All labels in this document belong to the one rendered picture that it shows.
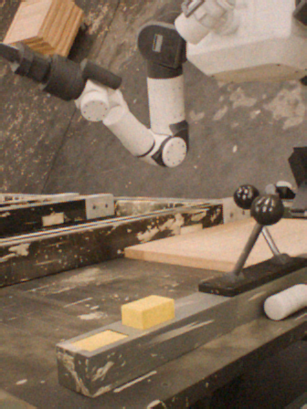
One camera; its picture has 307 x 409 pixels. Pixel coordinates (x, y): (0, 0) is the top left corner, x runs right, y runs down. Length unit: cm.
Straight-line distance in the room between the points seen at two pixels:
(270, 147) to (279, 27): 163
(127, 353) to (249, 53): 80
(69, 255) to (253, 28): 58
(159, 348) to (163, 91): 89
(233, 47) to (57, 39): 317
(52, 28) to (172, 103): 297
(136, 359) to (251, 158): 228
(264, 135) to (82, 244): 188
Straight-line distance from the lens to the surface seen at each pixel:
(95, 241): 104
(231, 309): 65
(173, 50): 130
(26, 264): 95
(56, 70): 120
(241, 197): 78
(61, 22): 433
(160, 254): 103
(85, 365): 49
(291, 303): 70
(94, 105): 121
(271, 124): 280
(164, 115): 137
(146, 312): 54
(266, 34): 114
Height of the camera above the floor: 206
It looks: 40 degrees down
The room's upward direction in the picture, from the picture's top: 59 degrees counter-clockwise
